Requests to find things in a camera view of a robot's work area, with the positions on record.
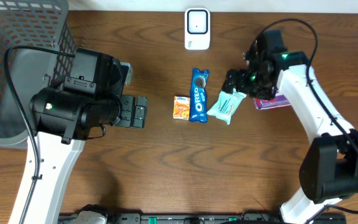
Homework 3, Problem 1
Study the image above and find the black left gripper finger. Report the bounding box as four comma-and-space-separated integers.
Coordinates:
116, 95, 135, 128
132, 96, 147, 129

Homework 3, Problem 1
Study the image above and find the purple pink tissue pack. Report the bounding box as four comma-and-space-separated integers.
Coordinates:
254, 91, 291, 110

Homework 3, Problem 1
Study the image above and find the mint green tissue pack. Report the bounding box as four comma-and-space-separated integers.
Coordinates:
207, 90, 247, 125

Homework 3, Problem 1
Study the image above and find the orange tissue pack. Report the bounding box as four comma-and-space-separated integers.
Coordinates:
173, 96, 190, 120

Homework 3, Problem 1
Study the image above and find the blue Oreo cookie pack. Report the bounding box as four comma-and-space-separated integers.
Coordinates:
189, 68, 209, 123

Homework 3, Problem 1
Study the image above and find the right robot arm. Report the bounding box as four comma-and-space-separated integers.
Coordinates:
222, 30, 358, 223

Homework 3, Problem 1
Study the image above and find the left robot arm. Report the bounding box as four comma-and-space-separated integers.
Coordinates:
9, 49, 147, 223

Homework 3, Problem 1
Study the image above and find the grey plastic mesh basket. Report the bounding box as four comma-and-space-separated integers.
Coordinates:
0, 0, 77, 149

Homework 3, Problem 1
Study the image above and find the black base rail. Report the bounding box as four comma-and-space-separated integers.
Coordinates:
57, 205, 347, 224

